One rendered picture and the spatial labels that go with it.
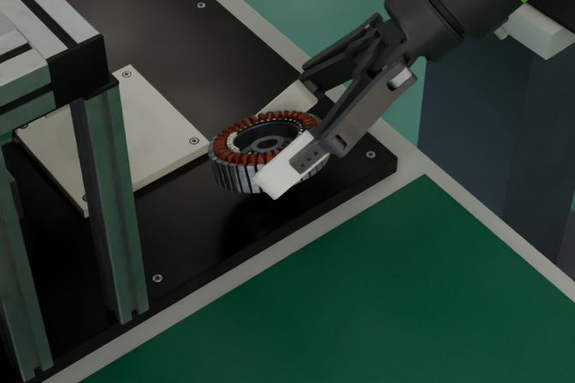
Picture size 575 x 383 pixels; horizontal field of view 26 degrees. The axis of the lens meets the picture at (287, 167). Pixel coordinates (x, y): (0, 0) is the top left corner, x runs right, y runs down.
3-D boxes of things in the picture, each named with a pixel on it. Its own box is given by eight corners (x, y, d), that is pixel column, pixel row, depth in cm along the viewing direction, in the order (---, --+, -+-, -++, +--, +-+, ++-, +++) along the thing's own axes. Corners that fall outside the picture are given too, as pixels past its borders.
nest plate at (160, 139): (131, 72, 135) (130, 63, 134) (210, 150, 127) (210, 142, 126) (8, 132, 129) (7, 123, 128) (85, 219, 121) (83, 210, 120)
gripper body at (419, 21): (476, 50, 110) (396, 117, 112) (456, 20, 118) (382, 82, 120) (423, -9, 107) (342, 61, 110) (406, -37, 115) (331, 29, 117)
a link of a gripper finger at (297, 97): (298, 80, 121) (298, 78, 121) (245, 126, 122) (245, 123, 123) (318, 102, 122) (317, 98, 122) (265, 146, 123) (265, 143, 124)
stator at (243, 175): (323, 131, 123) (315, 97, 122) (338, 179, 113) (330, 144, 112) (212, 156, 123) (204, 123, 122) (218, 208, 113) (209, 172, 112)
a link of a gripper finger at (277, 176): (331, 148, 112) (333, 151, 111) (274, 197, 113) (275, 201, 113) (310, 126, 111) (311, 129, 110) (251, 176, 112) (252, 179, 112)
